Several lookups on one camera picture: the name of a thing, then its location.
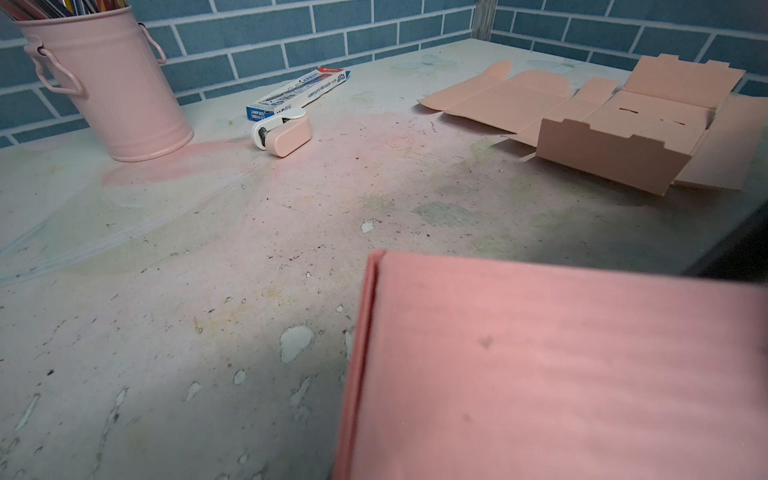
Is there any blue white pen box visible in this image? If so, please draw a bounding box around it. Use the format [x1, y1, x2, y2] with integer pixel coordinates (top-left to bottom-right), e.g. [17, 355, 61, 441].
[246, 68, 351, 122]

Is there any peach paper box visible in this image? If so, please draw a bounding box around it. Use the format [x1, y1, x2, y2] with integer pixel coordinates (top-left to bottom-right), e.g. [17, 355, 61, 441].
[419, 54, 767, 196]

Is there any pink pencil bucket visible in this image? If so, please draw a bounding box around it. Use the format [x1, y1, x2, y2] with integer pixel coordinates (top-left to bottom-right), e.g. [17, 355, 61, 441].
[17, 7, 194, 163]

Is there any pink paper box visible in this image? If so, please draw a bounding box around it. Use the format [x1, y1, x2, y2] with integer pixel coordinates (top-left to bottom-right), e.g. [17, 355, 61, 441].
[333, 251, 767, 479]

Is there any coloured pencils bundle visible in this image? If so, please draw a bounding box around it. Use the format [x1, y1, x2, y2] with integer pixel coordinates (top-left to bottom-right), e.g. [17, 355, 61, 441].
[1, 0, 128, 22]

